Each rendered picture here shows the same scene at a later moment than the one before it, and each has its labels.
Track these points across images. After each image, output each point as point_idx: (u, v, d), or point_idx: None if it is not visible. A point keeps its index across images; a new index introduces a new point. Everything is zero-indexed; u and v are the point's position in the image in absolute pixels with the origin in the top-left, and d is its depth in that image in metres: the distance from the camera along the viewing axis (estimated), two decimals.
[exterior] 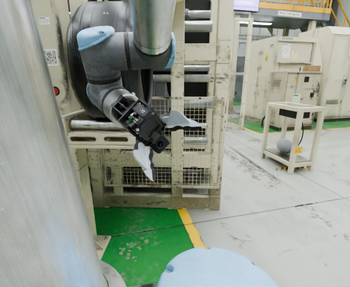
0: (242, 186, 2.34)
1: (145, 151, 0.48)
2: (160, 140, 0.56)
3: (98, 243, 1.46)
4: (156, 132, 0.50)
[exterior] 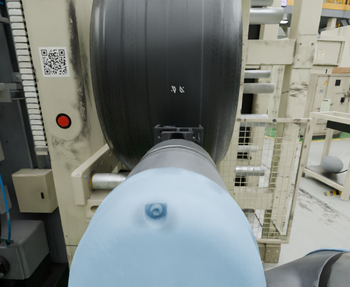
0: (293, 221, 1.86)
1: None
2: None
3: None
4: None
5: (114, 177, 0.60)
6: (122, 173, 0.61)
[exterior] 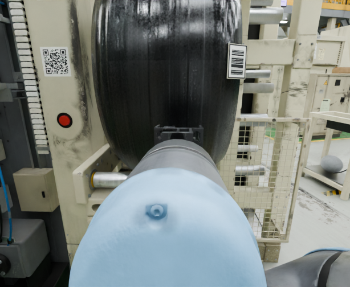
0: (293, 221, 1.86)
1: None
2: None
3: None
4: None
5: (118, 172, 0.63)
6: None
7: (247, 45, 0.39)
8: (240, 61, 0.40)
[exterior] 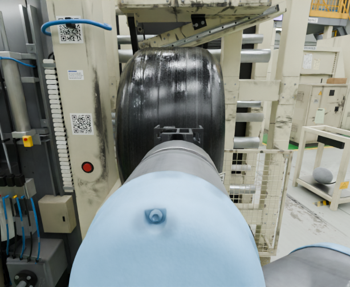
0: (284, 232, 2.02)
1: None
2: None
3: None
4: None
5: None
6: None
7: (225, 172, 0.58)
8: None
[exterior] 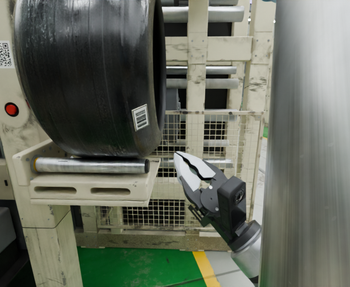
0: None
1: (192, 184, 0.44)
2: None
3: None
4: (208, 187, 0.44)
5: None
6: None
7: (146, 104, 0.50)
8: (143, 117, 0.51)
